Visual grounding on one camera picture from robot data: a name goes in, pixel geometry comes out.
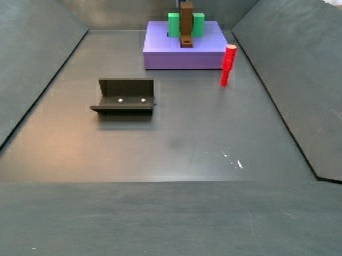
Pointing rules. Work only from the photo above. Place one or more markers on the black angled fixture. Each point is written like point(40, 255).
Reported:
point(126, 95)

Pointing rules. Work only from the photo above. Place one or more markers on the green U-shaped block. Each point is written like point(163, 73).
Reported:
point(174, 24)

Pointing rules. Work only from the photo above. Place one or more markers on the purple base block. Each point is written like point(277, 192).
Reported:
point(164, 55)

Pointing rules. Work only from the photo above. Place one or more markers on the brown L-shaped block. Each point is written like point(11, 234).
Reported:
point(186, 9)

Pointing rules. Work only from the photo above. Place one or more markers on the red hexagonal peg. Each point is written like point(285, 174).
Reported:
point(227, 63)

